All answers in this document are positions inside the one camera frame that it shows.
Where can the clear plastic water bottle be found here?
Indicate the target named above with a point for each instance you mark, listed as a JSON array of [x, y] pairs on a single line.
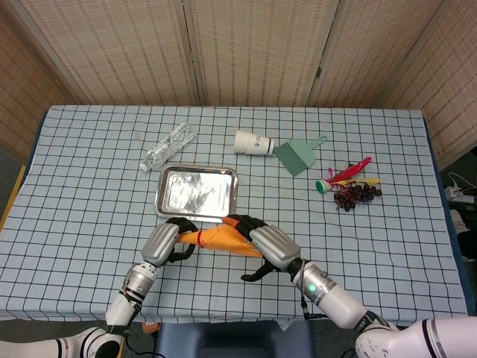
[[167, 147]]

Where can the feather shuttlecock with green base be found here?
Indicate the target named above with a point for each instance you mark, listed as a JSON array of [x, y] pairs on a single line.
[[324, 185]]

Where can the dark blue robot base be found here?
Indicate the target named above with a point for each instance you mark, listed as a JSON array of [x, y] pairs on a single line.
[[234, 339]]

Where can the white power strip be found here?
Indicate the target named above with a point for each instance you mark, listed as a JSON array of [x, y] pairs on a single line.
[[460, 194]]

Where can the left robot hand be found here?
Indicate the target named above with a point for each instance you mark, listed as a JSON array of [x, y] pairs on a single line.
[[158, 242]]

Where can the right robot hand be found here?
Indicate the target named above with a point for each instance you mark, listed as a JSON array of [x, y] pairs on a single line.
[[275, 246]]

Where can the woven folding screen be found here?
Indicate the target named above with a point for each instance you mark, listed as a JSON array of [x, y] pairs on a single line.
[[242, 48]]

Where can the stack of white paper cups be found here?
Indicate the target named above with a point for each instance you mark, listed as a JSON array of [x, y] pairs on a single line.
[[253, 142]]

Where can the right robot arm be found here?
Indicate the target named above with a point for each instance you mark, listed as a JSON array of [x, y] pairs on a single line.
[[343, 302]]

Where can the stainless steel tray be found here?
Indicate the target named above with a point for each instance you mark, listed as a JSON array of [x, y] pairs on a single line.
[[195, 190]]

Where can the yellow rubber chicken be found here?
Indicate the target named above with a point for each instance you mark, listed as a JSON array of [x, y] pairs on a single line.
[[223, 240]]

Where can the bunch of dark grapes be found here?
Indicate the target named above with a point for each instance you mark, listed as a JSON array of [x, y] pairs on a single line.
[[357, 194]]

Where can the blue checked tablecloth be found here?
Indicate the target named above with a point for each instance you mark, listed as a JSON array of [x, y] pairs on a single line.
[[93, 223]]

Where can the small green hand brush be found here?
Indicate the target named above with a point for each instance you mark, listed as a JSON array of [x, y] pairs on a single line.
[[300, 158]]

